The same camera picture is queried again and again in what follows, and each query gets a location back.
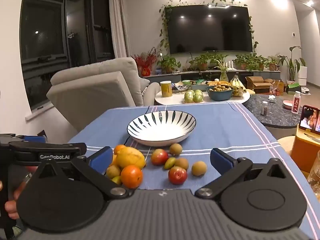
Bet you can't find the white bottle red label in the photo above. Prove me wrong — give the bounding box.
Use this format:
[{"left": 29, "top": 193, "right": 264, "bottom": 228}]
[{"left": 291, "top": 91, "right": 302, "bottom": 113}]

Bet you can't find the grey cushion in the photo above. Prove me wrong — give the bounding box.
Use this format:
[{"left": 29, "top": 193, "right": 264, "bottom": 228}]
[{"left": 139, "top": 77, "right": 151, "bottom": 98}]

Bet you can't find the round wooden stool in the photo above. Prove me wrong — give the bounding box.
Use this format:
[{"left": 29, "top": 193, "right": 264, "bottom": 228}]
[{"left": 277, "top": 135, "right": 298, "bottom": 155}]

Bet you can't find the glass vase with plant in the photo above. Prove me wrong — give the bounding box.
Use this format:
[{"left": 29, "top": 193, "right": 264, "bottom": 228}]
[{"left": 215, "top": 59, "right": 229, "bottom": 82}]

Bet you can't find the yellow mango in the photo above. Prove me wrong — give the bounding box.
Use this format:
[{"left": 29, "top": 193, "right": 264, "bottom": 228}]
[{"left": 116, "top": 147, "right": 146, "bottom": 170}]

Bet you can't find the dark marble table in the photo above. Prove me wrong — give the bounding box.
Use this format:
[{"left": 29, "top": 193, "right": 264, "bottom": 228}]
[{"left": 244, "top": 94, "right": 304, "bottom": 127}]

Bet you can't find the red apple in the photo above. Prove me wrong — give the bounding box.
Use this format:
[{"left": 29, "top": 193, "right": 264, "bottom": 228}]
[
  {"left": 151, "top": 149, "right": 169, "bottom": 166},
  {"left": 168, "top": 166, "right": 188, "bottom": 185}
]

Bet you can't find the dark framed window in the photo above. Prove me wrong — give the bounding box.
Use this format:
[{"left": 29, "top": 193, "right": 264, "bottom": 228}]
[{"left": 19, "top": 0, "right": 115, "bottom": 110}]

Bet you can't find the cardboard box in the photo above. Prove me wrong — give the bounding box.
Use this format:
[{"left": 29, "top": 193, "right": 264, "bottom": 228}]
[{"left": 246, "top": 76, "right": 273, "bottom": 95}]

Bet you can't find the white floor appliance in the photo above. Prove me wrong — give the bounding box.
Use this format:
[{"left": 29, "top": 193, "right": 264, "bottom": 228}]
[{"left": 297, "top": 66, "right": 307, "bottom": 85}]

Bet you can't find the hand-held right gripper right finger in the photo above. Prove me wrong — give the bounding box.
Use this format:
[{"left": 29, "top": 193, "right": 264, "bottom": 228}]
[{"left": 195, "top": 148, "right": 286, "bottom": 200}]

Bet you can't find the pile of longans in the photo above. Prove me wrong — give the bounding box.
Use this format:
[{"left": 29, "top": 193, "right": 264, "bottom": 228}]
[{"left": 209, "top": 85, "right": 232, "bottom": 92}]

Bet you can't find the red flower plant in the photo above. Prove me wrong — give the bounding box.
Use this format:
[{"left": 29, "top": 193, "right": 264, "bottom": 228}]
[{"left": 132, "top": 47, "right": 160, "bottom": 77}]

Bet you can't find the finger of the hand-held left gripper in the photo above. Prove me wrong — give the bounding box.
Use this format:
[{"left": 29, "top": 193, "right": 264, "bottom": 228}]
[
  {"left": 9, "top": 142, "right": 87, "bottom": 155},
  {"left": 15, "top": 134, "right": 48, "bottom": 143}
]

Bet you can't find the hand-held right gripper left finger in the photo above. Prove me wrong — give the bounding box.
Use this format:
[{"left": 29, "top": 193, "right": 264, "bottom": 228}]
[{"left": 37, "top": 146, "right": 128, "bottom": 197}]

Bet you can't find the striped white bowl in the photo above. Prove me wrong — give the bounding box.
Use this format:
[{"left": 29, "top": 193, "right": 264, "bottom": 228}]
[{"left": 127, "top": 110, "right": 197, "bottom": 147}]

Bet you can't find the yellow can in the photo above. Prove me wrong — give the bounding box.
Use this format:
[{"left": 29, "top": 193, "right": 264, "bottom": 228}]
[{"left": 160, "top": 80, "right": 172, "bottom": 97}]

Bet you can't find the smartphone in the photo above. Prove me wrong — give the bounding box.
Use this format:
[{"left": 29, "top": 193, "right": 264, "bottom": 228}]
[{"left": 299, "top": 105, "right": 320, "bottom": 132}]

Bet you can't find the large leafy floor plant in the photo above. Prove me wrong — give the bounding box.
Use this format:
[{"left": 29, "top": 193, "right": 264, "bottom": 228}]
[{"left": 279, "top": 46, "right": 306, "bottom": 82}]

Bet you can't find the blue striped tablecloth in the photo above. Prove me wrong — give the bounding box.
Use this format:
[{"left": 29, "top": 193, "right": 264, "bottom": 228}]
[{"left": 67, "top": 101, "right": 315, "bottom": 240}]

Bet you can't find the bunch of bananas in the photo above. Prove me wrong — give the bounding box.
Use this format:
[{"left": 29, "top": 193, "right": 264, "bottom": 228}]
[{"left": 229, "top": 75, "right": 247, "bottom": 97}]

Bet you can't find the green vine plant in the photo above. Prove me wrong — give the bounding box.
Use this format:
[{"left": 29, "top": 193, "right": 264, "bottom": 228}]
[{"left": 159, "top": 0, "right": 259, "bottom": 53}]

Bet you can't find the white curtain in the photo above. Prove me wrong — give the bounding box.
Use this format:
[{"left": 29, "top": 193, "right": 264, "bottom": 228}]
[{"left": 108, "top": 0, "right": 133, "bottom": 58}]

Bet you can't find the green box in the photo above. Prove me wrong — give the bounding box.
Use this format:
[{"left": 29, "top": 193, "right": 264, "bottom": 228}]
[{"left": 286, "top": 82, "right": 302, "bottom": 94}]

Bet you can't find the black television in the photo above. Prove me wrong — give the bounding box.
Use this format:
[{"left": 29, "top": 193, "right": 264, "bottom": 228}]
[{"left": 166, "top": 5, "right": 253, "bottom": 54}]

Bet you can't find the beige armchair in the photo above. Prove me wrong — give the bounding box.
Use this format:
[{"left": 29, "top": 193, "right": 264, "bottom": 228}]
[{"left": 46, "top": 57, "right": 160, "bottom": 130}]

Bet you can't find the dark television cabinet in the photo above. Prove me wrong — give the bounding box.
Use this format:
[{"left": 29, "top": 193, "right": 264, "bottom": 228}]
[{"left": 139, "top": 69, "right": 282, "bottom": 83}]

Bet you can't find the row of potted green plants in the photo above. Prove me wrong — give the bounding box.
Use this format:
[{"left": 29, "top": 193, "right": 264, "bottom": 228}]
[{"left": 157, "top": 52, "right": 281, "bottom": 74}]

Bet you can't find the teal bowl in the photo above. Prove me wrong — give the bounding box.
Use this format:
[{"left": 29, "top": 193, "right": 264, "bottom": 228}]
[{"left": 206, "top": 86, "right": 233, "bottom": 101}]

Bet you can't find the glass dish of snacks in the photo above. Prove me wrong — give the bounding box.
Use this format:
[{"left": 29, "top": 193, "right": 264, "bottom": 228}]
[{"left": 172, "top": 82, "right": 192, "bottom": 93}]

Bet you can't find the wrapped green pears tray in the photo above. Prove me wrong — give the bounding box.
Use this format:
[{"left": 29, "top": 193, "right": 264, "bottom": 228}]
[{"left": 184, "top": 89, "right": 204, "bottom": 103}]

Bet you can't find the brown kiwi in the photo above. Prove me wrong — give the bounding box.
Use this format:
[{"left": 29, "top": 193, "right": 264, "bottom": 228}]
[
  {"left": 191, "top": 161, "right": 207, "bottom": 177},
  {"left": 169, "top": 143, "right": 183, "bottom": 156},
  {"left": 174, "top": 157, "right": 189, "bottom": 171}
]

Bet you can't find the person's left hand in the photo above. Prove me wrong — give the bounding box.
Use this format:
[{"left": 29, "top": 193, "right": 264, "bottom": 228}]
[{"left": 4, "top": 179, "right": 28, "bottom": 220}]

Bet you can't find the white round table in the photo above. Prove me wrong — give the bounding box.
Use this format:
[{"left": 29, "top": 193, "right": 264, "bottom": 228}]
[{"left": 154, "top": 90, "right": 250, "bottom": 105}]

